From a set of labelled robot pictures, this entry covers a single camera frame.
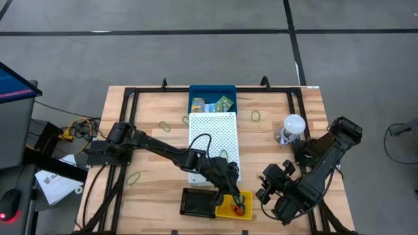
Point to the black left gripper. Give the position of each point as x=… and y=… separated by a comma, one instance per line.
x=222, y=176

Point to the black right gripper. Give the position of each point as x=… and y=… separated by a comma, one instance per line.
x=277, y=191

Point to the orange spiral wrist coil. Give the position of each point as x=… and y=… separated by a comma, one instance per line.
x=234, y=211

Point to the yellow slotted plastic basket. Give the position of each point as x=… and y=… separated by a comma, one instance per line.
x=223, y=213

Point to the black slotted plastic basket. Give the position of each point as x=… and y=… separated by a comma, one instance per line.
x=196, y=202

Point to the green blue card pack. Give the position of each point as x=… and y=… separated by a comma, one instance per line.
x=211, y=108
x=225, y=103

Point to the yellow green crayon box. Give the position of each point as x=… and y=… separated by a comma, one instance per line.
x=197, y=105

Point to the blue plastic bin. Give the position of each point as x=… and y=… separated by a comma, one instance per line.
x=212, y=91

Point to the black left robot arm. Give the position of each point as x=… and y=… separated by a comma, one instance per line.
x=156, y=148

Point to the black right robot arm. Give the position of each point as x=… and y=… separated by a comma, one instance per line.
x=326, y=163

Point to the grey round bulb base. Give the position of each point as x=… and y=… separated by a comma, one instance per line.
x=279, y=135

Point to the white perforated metal shelf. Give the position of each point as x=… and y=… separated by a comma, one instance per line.
x=222, y=130

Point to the white light bulb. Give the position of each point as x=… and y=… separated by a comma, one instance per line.
x=294, y=124

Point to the small white paper sheet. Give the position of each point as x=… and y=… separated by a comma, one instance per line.
x=69, y=160

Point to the large white paper sheet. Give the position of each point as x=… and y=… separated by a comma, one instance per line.
x=55, y=189

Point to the black crossbar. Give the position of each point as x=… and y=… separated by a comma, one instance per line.
x=55, y=164

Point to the black equipment box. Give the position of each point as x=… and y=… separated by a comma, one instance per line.
x=45, y=134

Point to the black computer mouse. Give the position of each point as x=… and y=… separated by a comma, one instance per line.
x=9, y=202

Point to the blue screen monitor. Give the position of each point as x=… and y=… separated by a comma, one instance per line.
x=14, y=85

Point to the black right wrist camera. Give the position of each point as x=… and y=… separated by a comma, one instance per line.
x=273, y=173

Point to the black aluminium table frame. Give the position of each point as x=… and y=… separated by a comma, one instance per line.
x=150, y=89

